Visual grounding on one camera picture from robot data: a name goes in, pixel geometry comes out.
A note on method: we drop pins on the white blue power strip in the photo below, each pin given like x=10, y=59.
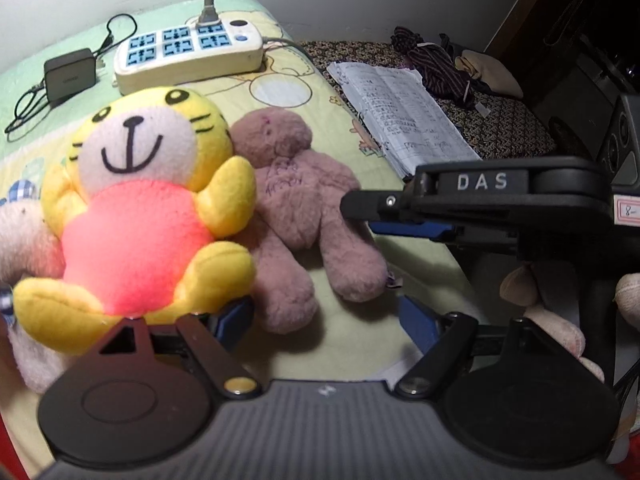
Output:
x=187, y=53

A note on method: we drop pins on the yellow tiger plush toy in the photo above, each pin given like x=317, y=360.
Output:
x=146, y=205

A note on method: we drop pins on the open handwritten notebook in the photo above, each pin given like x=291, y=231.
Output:
x=408, y=125

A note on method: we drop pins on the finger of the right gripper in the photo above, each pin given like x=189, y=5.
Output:
x=435, y=231
x=383, y=205

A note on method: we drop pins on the person hand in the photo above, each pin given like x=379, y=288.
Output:
x=519, y=288

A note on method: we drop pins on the patterned dark blanket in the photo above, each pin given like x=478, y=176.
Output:
x=510, y=130

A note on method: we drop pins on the black power adapter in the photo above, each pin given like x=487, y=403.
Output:
x=69, y=74

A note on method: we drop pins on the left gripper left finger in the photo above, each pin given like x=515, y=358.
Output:
x=211, y=337

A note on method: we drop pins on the pink teddy bear plush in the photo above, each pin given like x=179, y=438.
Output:
x=299, y=192

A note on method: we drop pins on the dark striped cloth bundle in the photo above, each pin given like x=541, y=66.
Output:
x=435, y=63

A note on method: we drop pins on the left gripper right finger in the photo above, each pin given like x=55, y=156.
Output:
x=447, y=342

